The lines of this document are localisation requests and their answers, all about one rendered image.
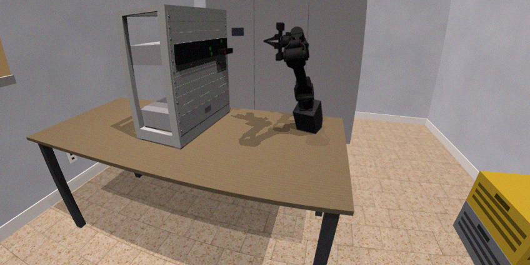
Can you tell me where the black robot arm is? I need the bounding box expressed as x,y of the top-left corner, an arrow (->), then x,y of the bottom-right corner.
283,27 -> 314,111

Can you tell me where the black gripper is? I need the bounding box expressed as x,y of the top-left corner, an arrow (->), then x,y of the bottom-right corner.
263,22 -> 293,61

